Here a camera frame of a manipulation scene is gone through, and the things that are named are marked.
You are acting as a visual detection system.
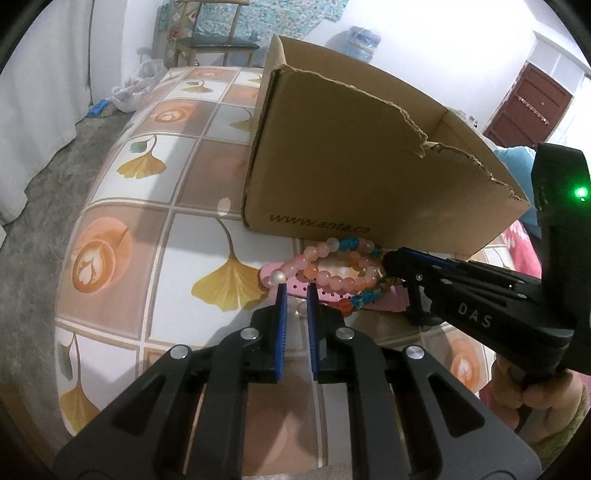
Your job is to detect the multicolour bead bracelet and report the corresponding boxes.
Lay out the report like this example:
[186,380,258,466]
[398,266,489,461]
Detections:
[337,236,403,317]

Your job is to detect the blue pink kids smartwatch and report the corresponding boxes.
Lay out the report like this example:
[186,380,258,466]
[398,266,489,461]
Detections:
[259,263,410,313]

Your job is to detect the pink bead bracelet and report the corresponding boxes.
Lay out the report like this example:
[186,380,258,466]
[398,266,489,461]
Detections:
[268,236,385,292]

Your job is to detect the right hand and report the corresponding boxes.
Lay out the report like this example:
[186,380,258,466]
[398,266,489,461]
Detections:
[488,356,584,442]

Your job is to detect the red floral blanket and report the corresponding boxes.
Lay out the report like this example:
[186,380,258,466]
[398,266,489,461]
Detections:
[501,220,542,279]

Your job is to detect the white green plush blanket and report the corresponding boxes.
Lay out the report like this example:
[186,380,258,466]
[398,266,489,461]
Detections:
[523,370,590,469]

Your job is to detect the brown cardboard box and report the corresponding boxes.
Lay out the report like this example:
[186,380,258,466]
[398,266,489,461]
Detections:
[242,36,530,258]

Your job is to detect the blue cloth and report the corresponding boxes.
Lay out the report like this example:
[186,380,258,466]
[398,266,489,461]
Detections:
[494,146,541,238]

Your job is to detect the ginkgo pattern tablecloth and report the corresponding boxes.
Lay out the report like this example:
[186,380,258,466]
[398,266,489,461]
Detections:
[53,65,541,476]

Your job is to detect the brown door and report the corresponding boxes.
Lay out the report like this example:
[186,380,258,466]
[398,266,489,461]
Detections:
[484,62,572,147]

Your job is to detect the wooden chair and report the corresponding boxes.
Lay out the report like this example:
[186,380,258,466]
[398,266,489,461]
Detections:
[172,0,260,67]

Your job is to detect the white plastic bag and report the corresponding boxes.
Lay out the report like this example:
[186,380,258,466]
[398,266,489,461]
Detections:
[109,59,168,113]

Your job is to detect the white curtain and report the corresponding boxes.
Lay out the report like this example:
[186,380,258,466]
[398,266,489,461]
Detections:
[1,1,93,225]

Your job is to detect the patterned wall cloth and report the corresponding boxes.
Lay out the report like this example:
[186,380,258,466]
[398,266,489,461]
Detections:
[155,0,346,66]

